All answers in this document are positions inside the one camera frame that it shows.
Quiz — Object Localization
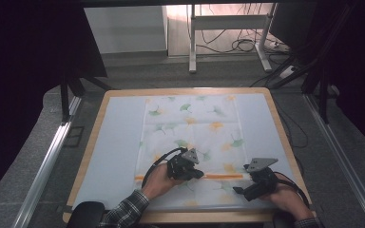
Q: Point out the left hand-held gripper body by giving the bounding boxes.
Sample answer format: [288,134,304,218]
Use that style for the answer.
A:
[165,147,202,181]

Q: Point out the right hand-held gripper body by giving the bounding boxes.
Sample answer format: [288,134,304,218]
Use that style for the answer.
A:
[242,157,280,202]

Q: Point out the white leaf-print cloth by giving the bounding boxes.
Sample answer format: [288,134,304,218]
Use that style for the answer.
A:
[134,94,252,208]

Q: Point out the person's left hand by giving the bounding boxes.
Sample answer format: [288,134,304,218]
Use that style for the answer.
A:
[141,162,185,201]

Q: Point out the person's right hand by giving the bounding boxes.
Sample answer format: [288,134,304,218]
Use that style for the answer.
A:
[259,181,316,221]

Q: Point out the wooden table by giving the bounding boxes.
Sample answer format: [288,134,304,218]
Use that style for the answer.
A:
[62,86,314,224]

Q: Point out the white power strip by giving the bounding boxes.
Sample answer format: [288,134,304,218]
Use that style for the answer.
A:
[278,65,299,80]

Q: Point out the black metal stand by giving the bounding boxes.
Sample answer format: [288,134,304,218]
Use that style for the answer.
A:
[267,3,364,125]
[58,70,113,124]

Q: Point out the black chair armrest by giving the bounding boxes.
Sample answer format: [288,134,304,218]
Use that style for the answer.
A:
[66,200,106,228]

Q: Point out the dark floor grate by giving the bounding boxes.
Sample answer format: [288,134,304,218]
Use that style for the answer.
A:
[63,125,86,148]

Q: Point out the white cabinet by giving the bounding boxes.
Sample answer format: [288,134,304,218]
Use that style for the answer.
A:
[83,5,169,55]

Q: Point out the black monitor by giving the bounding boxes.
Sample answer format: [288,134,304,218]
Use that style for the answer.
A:
[268,2,318,49]

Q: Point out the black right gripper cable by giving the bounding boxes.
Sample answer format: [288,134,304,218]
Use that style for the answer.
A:
[273,171,311,208]

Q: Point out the thin black floor cable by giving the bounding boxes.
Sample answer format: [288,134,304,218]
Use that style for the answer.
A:
[275,103,310,150]

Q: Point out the aluminium rail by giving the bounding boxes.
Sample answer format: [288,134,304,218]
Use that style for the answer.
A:
[301,92,365,228]
[11,94,84,228]

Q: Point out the black floor cables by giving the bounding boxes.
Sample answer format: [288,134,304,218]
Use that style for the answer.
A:
[199,3,288,55]

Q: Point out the white desk frame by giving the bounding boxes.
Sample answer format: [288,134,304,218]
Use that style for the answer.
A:
[187,3,279,74]

